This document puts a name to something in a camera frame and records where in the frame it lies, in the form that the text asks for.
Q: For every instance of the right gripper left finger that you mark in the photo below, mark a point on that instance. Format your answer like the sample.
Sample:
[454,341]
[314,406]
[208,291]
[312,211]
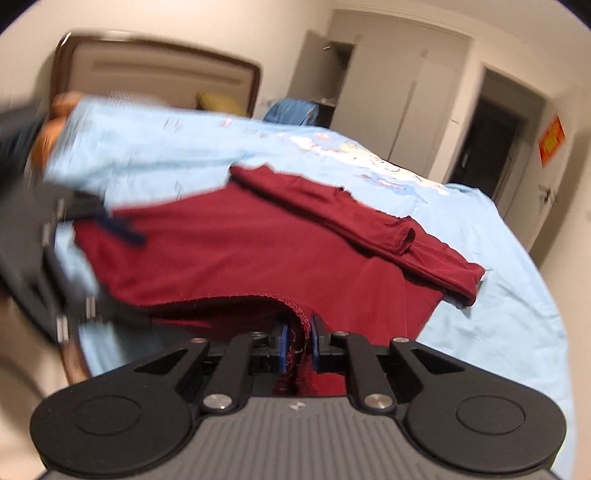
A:
[250,364]

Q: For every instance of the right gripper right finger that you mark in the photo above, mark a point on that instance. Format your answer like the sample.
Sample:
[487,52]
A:
[352,356]

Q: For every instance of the dark red garment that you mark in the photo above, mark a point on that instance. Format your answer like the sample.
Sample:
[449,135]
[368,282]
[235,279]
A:
[268,240]

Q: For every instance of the blue clothes pile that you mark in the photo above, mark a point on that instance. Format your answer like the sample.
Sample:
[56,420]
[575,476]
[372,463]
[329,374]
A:
[293,112]

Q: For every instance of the light blue bed quilt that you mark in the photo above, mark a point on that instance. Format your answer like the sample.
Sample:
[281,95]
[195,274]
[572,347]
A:
[132,155]

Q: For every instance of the orange pillow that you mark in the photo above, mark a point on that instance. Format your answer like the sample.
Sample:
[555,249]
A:
[61,108]

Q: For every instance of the brown padded headboard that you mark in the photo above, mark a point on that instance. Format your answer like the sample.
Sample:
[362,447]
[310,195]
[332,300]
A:
[100,62]

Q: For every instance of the yellow pillow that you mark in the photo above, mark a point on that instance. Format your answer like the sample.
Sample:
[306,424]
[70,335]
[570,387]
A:
[219,103]

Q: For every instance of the white room door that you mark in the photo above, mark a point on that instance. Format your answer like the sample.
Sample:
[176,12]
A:
[524,216]

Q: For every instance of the grey wardrobe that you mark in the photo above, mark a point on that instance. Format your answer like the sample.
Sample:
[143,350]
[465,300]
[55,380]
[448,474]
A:
[390,83]

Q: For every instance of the red door decoration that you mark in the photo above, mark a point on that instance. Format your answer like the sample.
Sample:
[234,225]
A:
[551,140]

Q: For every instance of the black door handle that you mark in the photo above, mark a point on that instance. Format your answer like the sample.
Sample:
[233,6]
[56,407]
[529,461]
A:
[547,195]

